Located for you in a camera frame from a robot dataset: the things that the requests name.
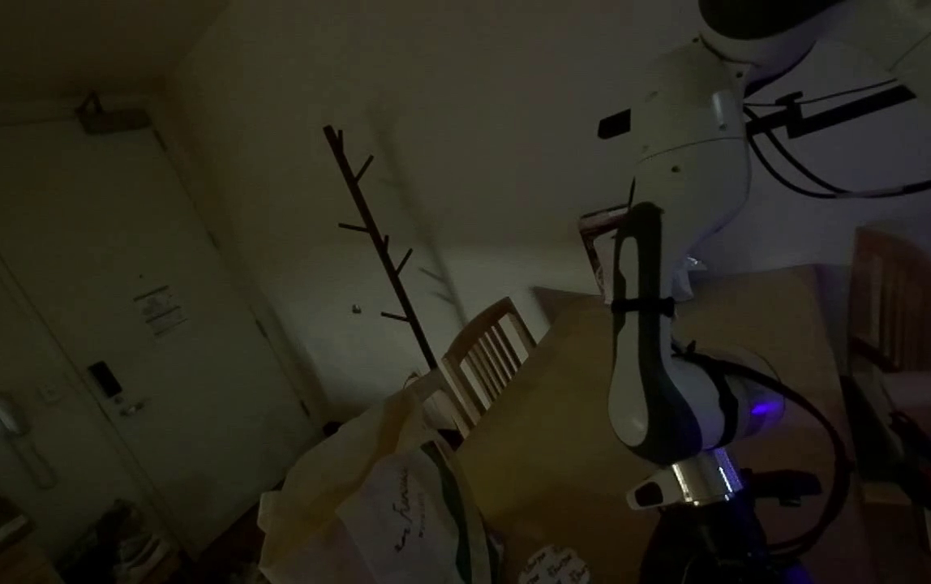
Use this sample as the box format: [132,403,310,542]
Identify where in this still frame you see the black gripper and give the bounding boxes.
[640,496,813,584]

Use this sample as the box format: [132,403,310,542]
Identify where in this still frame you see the white patterned pack blue cap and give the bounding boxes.
[514,542,593,584]

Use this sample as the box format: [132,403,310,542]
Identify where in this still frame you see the wooden slat-back chair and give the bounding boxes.
[845,225,931,379]
[431,294,539,437]

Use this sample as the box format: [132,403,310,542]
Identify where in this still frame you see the dark branch coat rack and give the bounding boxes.
[318,121,449,379]

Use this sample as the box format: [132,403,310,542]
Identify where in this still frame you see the pile of shoes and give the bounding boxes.
[54,496,186,584]

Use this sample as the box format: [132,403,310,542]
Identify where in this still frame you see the paper notice sheet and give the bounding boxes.
[131,281,192,342]

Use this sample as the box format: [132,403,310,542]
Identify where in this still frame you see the electronic door lock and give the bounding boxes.
[84,356,148,423]

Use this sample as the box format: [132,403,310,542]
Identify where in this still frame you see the white entrance door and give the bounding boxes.
[0,111,321,554]

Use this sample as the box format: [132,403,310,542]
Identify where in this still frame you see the door closer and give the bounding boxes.
[71,88,155,140]

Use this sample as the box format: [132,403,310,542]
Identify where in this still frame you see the white tote bag grey straps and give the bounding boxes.
[252,388,506,584]

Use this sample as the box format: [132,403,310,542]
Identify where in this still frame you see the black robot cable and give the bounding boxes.
[739,81,931,201]

